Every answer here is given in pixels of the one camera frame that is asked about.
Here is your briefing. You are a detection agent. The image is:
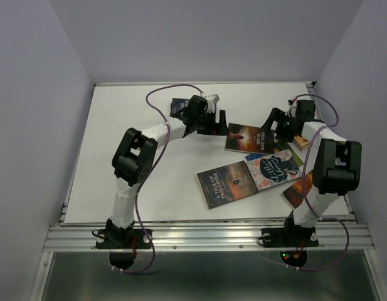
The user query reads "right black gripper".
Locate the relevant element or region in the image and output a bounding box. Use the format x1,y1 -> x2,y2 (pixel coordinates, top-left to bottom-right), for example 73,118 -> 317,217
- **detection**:
258,107 -> 295,142

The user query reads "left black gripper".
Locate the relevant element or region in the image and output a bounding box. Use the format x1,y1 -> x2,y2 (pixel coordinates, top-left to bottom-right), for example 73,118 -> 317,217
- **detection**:
194,109 -> 229,136

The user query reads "Three Days to See book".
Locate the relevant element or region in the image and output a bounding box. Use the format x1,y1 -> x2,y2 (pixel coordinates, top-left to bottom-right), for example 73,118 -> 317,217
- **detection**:
225,123 -> 274,155

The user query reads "Little Women floral book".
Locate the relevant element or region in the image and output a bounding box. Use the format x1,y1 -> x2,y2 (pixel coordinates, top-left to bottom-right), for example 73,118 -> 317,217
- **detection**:
246,149 -> 302,192

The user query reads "Jane Eyre blue book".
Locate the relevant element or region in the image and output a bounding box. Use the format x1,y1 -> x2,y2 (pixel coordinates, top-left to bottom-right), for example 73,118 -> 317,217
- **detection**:
169,98 -> 189,118

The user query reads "A Tale of Two Cities book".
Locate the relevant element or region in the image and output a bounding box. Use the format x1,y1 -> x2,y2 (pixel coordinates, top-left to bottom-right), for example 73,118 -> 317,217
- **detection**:
197,161 -> 258,209

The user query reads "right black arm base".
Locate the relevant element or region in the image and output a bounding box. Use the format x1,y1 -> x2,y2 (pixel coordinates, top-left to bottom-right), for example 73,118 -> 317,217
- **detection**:
258,219 -> 319,267

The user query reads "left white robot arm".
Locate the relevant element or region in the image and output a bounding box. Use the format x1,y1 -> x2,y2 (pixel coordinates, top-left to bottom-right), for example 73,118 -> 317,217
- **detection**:
105,94 -> 228,247

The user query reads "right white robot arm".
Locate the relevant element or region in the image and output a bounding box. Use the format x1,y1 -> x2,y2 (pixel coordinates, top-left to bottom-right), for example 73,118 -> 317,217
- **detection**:
263,99 -> 363,245

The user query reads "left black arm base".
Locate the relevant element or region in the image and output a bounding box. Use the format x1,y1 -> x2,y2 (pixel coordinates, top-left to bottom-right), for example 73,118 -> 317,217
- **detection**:
92,219 -> 152,272

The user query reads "green and blue book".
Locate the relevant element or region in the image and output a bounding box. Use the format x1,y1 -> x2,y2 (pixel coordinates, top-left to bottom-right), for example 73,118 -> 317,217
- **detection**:
245,139 -> 304,167

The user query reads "yellow orange book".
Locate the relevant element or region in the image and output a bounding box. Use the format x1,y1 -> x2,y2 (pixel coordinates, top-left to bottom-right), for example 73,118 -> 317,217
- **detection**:
290,135 -> 310,152

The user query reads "brown orange book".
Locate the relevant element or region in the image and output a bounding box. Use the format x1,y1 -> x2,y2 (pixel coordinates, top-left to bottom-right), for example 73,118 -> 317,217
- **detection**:
282,171 -> 313,208

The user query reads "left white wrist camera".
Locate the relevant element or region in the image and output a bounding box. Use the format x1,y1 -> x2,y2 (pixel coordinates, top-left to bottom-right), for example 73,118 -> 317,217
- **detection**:
200,92 -> 220,113

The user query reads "aluminium mounting rail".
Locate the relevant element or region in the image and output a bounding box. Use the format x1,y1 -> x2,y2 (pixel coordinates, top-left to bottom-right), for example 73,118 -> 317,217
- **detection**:
43,219 -> 374,252

